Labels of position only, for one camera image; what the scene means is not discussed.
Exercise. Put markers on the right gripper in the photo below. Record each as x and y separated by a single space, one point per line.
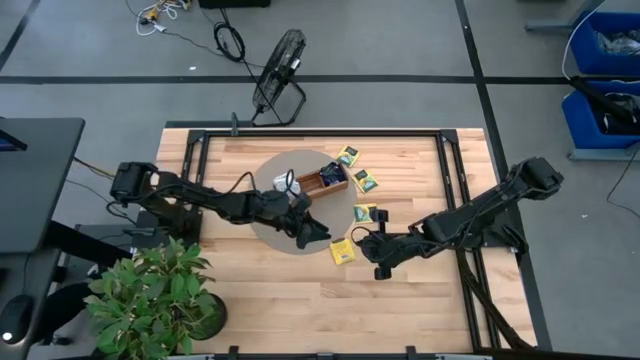
382 250

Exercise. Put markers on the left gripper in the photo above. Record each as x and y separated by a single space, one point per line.
299 215

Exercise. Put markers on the green yellow tea packet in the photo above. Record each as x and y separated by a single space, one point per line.
365 180
362 213
348 156

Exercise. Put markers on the wooden three-compartment tea box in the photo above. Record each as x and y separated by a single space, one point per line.
310 186

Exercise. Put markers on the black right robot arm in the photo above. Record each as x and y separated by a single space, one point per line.
475 215

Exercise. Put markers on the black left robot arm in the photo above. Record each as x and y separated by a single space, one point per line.
200 192

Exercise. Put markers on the round grey mat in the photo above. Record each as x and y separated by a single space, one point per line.
270 235

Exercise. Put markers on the black table clamp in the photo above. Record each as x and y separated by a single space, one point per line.
411 352
233 352

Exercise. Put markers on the black plant pot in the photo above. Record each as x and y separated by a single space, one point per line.
219 317

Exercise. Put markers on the black floor fan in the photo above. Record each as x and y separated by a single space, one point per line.
277 70

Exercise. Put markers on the green leafy plant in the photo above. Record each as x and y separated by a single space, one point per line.
150 300

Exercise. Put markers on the black floor box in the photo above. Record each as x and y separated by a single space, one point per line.
235 3

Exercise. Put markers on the blue storage bin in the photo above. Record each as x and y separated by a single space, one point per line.
580 125
590 50

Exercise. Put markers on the black desk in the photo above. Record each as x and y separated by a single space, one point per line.
40 185

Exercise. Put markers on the black computer mouse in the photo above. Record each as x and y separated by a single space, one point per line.
15 320

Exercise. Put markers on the black aluminium table frame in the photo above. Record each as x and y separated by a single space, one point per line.
325 133

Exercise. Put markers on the black camera post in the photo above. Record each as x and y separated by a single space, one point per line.
234 125

